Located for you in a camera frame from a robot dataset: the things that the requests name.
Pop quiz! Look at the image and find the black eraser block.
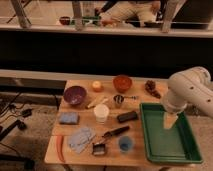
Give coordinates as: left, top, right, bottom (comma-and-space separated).
117, 111, 138, 123

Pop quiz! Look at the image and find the purple bowl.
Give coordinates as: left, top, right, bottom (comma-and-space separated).
63, 86, 87, 106

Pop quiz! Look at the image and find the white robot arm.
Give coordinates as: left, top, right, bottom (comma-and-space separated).
161, 67, 213, 129

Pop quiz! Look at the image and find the orange bowl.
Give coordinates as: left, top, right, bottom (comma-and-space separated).
113, 75, 132, 93

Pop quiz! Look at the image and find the dark red background bowl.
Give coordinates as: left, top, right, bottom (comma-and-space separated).
59, 16, 70, 25

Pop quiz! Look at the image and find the green plastic tray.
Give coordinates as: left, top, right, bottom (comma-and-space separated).
140, 103, 203, 164

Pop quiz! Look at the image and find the brown pine cone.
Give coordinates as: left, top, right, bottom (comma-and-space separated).
145, 80, 161, 99

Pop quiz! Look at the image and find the blue plastic cup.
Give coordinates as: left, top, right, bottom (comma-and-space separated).
118, 136, 134, 153

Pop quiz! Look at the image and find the metal measuring cup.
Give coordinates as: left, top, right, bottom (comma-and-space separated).
113, 94, 138, 108

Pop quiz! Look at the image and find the beige wooden stick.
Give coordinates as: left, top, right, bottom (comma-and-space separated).
85, 97, 108, 109

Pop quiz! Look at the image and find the white cup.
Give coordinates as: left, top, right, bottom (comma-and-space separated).
94, 104, 110, 123

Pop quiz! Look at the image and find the small orange fruit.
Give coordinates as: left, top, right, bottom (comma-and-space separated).
92, 81, 103, 92

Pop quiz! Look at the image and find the light blue cloth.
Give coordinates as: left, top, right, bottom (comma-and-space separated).
68, 126, 96, 154

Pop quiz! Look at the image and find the blue sponge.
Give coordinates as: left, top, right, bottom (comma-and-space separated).
59, 113, 79, 125

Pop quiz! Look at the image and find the orange carrot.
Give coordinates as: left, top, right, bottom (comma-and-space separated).
56, 135, 65, 163

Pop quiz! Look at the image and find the person in background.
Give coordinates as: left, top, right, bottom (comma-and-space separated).
95, 0, 161, 27

